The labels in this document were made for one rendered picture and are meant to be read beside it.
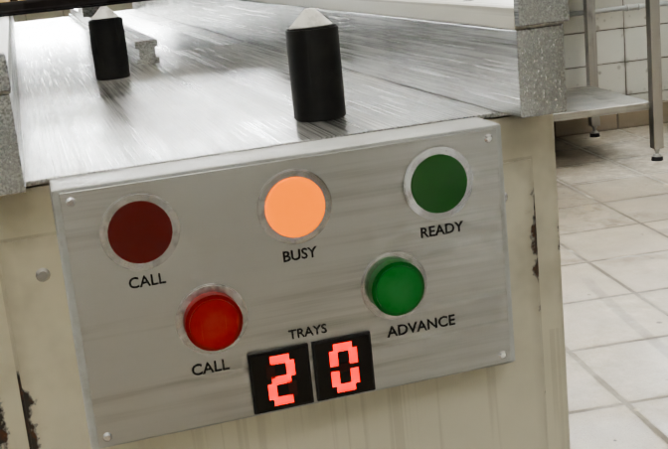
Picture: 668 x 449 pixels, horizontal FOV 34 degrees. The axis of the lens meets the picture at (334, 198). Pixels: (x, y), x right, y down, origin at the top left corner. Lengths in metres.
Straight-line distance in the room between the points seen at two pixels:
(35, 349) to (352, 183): 0.19
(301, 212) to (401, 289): 0.07
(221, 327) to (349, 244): 0.08
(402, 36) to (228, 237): 0.26
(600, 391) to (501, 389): 1.66
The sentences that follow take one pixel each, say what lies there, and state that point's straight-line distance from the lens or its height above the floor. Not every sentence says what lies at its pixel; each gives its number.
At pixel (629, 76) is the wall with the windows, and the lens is 5.11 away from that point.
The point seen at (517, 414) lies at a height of 0.65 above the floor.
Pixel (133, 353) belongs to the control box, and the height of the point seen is 0.75.
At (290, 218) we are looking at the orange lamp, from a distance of 0.56.
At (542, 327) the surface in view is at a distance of 0.67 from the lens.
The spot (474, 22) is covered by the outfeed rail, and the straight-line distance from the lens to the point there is 0.64.
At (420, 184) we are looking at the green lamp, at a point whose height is 0.81.
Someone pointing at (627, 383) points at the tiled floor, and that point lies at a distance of 2.36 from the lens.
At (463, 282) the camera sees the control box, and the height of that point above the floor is 0.75.
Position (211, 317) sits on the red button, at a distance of 0.56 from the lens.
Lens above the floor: 0.94
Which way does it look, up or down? 13 degrees down
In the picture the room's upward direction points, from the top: 6 degrees counter-clockwise
